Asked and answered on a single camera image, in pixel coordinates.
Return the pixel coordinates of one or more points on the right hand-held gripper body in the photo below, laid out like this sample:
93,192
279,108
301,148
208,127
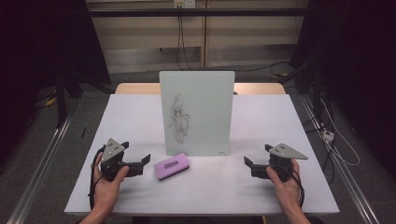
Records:
285,152

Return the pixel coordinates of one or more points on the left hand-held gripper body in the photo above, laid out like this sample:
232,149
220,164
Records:
112,152

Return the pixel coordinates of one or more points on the purple whiteboard eraser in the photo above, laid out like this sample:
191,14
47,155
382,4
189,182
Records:
172,166

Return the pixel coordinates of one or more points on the frosted glass whiteboard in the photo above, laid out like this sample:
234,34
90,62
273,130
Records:
202,102

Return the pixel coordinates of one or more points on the person's right hand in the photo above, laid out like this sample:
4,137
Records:
286,193

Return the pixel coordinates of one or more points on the person's left hand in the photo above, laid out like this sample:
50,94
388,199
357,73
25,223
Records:
107,193

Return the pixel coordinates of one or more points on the white table cover sheet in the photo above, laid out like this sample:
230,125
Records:
130,124

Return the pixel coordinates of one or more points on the black marker pen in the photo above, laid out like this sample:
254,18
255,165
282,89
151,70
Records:
83,132

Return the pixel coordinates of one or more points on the wooden table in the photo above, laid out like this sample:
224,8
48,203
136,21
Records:
137,88

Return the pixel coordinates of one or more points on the black metal stand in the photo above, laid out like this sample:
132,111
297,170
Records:
60,99

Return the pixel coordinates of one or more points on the dark curtain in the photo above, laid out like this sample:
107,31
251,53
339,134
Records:
40,40
358,62

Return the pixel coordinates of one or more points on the black horizontal bar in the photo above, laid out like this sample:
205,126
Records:
140,12

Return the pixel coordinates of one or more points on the metal floor rail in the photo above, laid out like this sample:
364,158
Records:
342,174
37,177

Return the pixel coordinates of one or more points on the white wall outlet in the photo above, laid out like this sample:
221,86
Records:
184,3

